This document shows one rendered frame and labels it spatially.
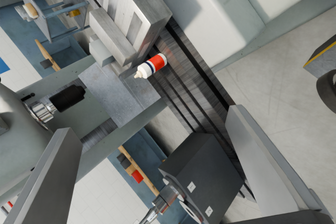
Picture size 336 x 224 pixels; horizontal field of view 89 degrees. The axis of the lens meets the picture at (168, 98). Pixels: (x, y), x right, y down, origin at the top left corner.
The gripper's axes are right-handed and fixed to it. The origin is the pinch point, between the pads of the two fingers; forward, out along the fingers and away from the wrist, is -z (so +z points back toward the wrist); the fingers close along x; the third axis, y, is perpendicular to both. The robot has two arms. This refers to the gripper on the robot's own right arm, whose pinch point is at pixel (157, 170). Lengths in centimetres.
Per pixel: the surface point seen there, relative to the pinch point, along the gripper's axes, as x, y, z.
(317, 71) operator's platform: -70, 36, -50
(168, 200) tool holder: 0.3, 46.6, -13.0
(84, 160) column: 35, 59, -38
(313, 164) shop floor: -129, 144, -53
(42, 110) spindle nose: 26.5, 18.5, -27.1
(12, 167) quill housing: 27.0, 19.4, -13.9
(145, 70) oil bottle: 2.1, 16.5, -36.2
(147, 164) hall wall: 52, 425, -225
